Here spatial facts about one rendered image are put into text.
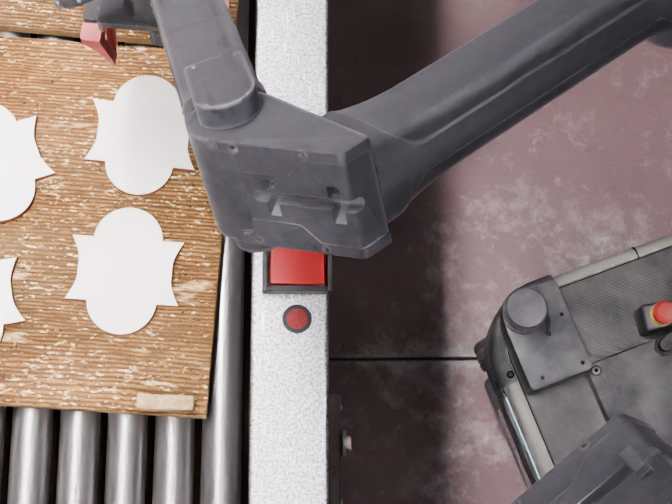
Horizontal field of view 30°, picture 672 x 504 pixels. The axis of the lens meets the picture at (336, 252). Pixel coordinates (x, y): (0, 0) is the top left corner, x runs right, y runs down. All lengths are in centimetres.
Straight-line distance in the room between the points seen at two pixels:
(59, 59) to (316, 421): 49
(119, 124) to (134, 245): 14
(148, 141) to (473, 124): 67
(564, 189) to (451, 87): 165
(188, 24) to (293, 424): 53
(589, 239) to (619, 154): 18
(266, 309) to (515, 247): 107
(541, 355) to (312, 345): 75
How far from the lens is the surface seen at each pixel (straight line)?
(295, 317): 136
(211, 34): 92
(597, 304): 212
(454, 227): 236
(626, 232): 242
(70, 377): 134
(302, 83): 144
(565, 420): 207
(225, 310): 135
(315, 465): 133
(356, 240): 74
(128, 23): 125
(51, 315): 136
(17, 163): 140
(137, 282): 134
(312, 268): 135
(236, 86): 77
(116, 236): 136
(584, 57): 84
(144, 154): 138
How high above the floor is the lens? 224
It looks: 75 degrees down
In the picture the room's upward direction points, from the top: 10 degrees clockwise
